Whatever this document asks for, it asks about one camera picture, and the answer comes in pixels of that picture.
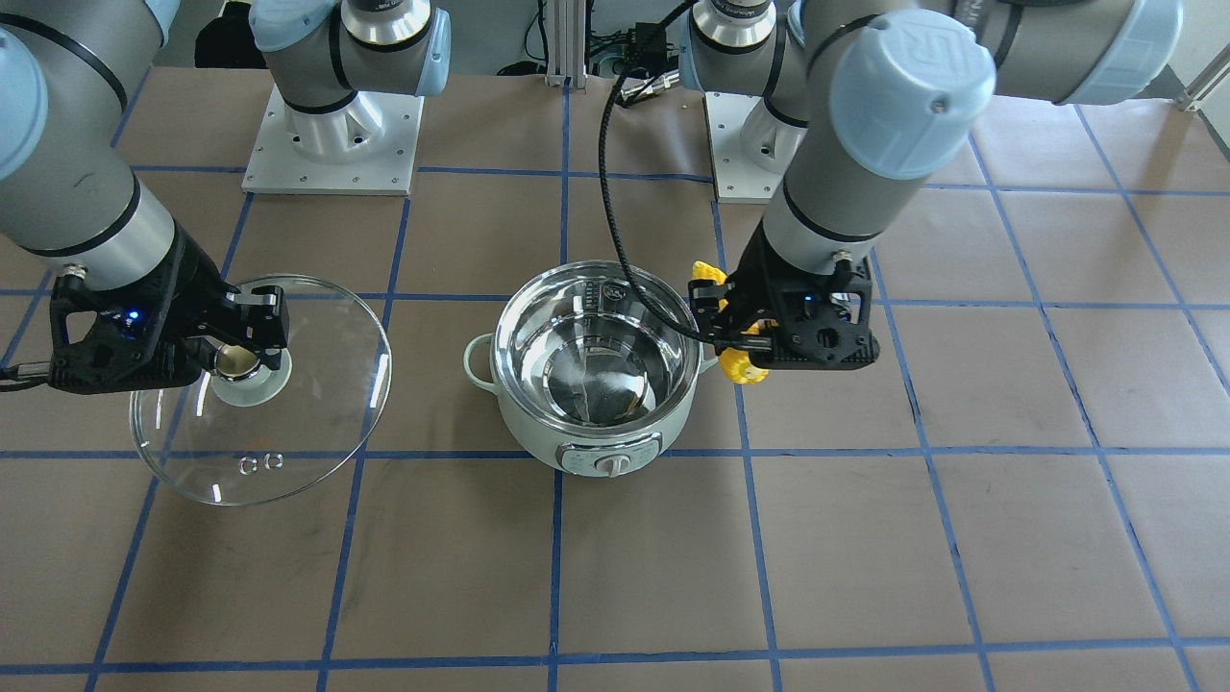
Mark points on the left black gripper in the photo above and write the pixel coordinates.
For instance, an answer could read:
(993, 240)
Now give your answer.
(753, 276)

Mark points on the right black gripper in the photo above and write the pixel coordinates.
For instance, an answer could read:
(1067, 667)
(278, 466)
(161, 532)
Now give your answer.
(190, 288)

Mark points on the yellow corn cob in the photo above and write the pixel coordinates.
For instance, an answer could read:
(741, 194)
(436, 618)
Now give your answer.
(736, 364)

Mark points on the glass pot lid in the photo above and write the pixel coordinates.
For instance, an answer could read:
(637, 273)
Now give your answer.
(242, 444)

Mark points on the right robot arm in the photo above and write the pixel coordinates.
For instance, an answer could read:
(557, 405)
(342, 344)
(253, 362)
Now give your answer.
(70, 69)

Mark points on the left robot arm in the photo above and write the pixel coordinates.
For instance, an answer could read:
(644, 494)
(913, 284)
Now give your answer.
(880, 95)

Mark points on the pale green electric pot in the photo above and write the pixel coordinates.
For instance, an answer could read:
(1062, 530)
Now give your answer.
(586, 375)

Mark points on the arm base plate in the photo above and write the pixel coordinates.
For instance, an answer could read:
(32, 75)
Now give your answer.
(750, 147)
(368, 147)

